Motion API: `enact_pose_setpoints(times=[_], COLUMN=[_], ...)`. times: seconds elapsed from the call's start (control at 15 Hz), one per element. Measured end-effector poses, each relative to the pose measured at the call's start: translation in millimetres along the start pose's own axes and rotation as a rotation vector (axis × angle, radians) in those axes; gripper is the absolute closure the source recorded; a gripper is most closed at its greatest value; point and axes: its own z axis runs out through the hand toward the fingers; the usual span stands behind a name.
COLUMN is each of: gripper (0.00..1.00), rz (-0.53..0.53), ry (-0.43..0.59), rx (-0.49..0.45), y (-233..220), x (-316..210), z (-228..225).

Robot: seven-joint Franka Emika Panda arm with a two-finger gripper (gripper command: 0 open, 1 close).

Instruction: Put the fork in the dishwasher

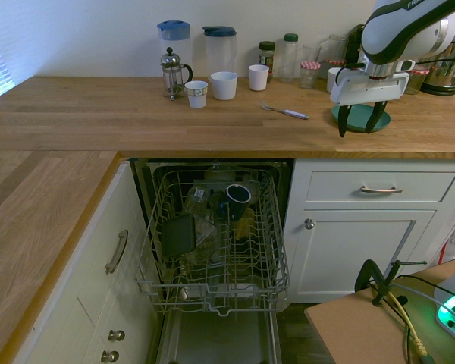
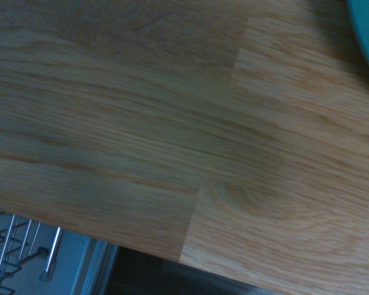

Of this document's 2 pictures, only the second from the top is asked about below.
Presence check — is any built-in dishwasher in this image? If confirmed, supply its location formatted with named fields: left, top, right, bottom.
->
left=0, top=205, right=121, bottom=295

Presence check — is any grey wire dishwasher rack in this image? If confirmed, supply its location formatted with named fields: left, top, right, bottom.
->
left=0, top=206, right=64, bottom=295

